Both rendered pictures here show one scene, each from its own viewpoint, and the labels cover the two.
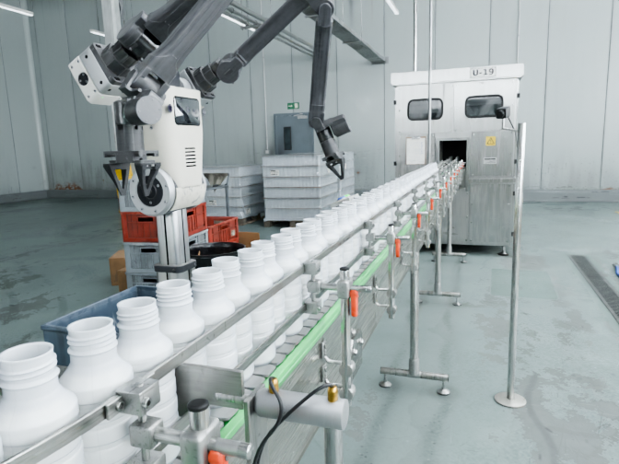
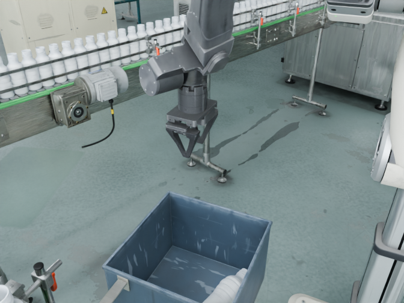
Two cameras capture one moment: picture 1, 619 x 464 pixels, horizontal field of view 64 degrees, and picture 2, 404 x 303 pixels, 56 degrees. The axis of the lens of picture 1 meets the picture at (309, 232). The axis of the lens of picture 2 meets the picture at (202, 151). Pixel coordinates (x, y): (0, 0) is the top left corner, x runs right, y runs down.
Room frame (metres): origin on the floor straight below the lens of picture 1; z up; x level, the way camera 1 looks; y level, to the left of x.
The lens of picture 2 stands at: (1.19, -0.29, 1.63)
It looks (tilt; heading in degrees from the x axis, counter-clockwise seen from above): 32 degrees down; 96
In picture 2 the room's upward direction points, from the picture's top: straight up
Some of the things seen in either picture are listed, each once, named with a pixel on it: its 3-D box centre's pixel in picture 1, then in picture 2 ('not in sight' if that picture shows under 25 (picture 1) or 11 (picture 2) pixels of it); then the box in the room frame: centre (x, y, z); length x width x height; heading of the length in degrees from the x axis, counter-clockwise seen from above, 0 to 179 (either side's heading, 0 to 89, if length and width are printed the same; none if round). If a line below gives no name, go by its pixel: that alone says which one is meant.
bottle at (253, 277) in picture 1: (252, 306); not in sight; (0.69, 0.09, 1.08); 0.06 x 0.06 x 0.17
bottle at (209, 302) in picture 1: (211, 335); not in sight; (0.58, 0.12, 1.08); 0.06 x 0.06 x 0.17
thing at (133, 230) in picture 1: (167, 220); not in sight; (3.74, 1.09, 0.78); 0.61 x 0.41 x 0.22; 167
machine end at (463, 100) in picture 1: (456, 161); not in sight; (6.39, -1.91, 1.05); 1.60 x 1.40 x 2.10; 161
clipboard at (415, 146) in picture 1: (415, 150); not in sight; (5.80, -1.26, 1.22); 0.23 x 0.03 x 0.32; 71
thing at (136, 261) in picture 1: (169, 249); not in sight; (3.73, 1.09, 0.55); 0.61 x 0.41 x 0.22; 168
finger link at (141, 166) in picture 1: (139, 174); (189, 134); (1.10, 0.37, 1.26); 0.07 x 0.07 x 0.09; 69
